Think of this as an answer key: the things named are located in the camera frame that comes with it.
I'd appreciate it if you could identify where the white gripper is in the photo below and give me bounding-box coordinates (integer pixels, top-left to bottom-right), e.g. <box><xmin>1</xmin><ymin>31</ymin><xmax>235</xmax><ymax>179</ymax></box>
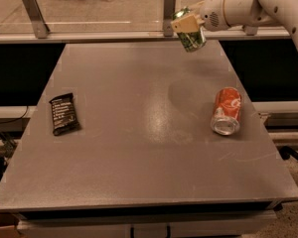
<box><xmin>171</xmin><ymin>0</ymin><xmax>228</xmax><ymax>33</ymax></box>

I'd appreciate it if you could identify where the green soda can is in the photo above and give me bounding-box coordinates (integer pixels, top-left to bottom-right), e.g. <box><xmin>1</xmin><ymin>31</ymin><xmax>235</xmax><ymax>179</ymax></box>
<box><xmin>171</xmin><ymin>7</ymin><xmax>206</xmax><ymax>53</ymax></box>

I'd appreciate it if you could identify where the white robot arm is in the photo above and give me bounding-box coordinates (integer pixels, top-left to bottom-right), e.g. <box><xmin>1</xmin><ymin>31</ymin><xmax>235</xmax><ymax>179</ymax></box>
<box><xmin>171</xmin><ymin>0</ymin><xmax>298</xmax><ymax>52</ymax></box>

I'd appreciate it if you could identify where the red soda can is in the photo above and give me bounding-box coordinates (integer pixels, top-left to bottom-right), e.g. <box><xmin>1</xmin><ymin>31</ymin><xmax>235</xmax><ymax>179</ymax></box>
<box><xmin>211</xmin><ymin>87</ymin><xmax>241</xmax><ymax>136</ymax></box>

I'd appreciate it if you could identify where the black snack bar packet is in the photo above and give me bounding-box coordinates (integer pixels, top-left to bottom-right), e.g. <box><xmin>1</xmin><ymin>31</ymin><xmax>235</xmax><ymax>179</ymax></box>
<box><xmin>50</xmin><ymin>93</ymin><xmax>80</xmax><ymax>136</ymax></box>

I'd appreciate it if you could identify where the cardboard box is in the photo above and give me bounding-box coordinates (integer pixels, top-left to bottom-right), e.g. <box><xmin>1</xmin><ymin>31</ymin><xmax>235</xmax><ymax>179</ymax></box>
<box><xmin>0</xmin><ymin>213</ymin><xmax>26</xmax><ymax>238</ymax></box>

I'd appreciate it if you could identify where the middle metal bracket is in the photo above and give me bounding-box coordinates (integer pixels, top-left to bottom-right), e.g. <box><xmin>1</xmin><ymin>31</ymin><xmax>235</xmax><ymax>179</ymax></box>
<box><xmin>163</xmin><ymin>0</ymin><xmax>176</xmax><ymax>37</ymax></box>

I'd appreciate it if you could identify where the metal bracket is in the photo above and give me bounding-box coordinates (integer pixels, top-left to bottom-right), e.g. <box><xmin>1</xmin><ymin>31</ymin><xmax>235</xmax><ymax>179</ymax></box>
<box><xmin>22</xmin><ymin>0</ymin><xmax>50</xmax><ymax>39</ymax></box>
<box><xmin>163</xmin><ymin>0</ymin><xmax>176</xmax><ymax>37</ymax></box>
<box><xmin>242</xmin><ymin>25</ymin><xmax>258</xmax><ymax>36</ymax></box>

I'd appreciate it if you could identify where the right metal bracket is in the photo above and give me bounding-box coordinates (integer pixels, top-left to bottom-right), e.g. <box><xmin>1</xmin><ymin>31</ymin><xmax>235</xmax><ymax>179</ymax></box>
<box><xmin>242</xmin><ymin>25</ymin><xmax>258</xmax><ymax>36</ymax></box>

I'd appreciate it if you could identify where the metal barrier rail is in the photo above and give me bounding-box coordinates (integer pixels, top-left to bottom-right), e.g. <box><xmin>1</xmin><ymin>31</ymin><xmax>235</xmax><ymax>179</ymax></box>
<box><xmin>0</xmin><ymin>28</ymin><xmax>290</xmax><ymax>45</ymax></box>

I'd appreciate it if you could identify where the left metal bracket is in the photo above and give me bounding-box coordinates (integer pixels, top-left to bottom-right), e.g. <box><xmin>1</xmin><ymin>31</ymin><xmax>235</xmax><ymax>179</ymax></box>
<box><xmin>22</xmin><ymin>0</ymin><xmax>50</xmax><ymax>39</ymax></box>

